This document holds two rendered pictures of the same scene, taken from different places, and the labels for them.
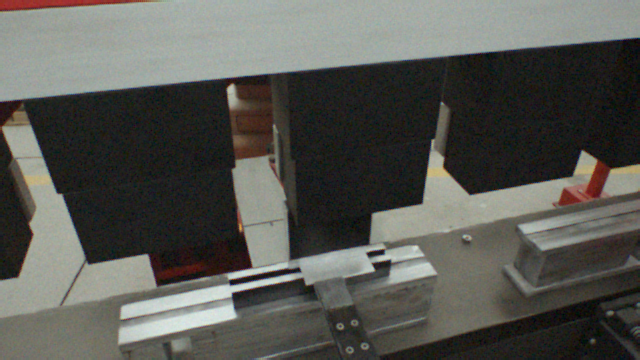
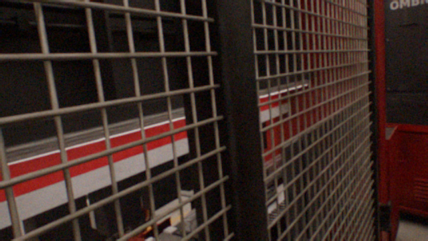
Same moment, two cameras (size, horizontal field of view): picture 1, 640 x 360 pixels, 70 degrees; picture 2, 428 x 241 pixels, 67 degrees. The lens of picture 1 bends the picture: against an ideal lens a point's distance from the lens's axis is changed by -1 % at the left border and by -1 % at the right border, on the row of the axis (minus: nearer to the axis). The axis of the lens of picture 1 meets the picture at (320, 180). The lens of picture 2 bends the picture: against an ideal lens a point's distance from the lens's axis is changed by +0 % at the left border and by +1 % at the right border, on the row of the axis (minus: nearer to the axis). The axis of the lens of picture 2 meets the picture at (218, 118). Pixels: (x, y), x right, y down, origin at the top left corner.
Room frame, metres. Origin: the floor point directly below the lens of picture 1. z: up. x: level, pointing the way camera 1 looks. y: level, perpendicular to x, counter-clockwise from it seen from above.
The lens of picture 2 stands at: (-0.79, 0.90, 1.59)
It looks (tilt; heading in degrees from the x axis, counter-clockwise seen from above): 8 degrees down; 322
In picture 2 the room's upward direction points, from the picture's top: 6 degrees counter-clockwise
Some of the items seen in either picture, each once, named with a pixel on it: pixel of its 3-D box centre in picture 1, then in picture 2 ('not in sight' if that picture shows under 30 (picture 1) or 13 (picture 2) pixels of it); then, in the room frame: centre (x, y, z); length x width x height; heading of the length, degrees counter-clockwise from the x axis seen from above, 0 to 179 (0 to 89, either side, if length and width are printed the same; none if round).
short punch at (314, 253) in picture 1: (328, 231); not in sight; (0.42, -0.01, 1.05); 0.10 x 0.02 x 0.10; 106
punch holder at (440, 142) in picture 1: (516, 106); not in sight; (0.48, -0.23, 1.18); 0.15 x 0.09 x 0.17; 106
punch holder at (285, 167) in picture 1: (351, 128); not in sight; (0.43, -0.03, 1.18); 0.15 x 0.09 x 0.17; 106
